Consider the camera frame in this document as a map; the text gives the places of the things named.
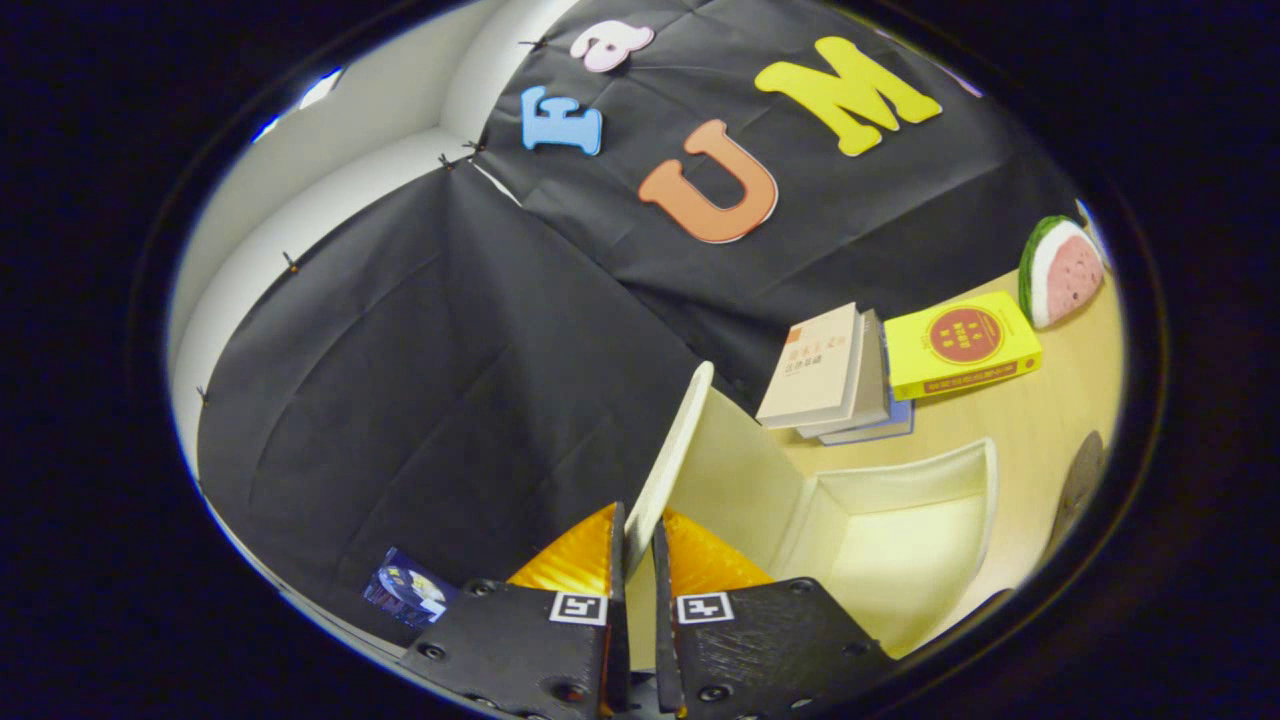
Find brown fuzzy shoe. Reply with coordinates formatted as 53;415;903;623
1040;430;1109;566

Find cream fabric storage box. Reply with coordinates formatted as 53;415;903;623
622;360;1001;663

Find blue book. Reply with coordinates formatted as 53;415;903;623
820;395;916;446

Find ceiling light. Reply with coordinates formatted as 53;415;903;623
298;66;346;111

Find black backdrop cloth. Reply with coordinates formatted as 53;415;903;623
195;0;1086;641

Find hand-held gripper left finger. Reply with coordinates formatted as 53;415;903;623
400;502;633;720

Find grey book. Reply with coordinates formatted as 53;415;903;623
797;310;891;439

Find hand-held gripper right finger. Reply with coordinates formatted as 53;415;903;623
652;508;896;720

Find watermelon slice plush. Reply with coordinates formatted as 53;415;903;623
1018;215;1106;330

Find yellow book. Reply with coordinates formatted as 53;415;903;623
884;291;1043;402

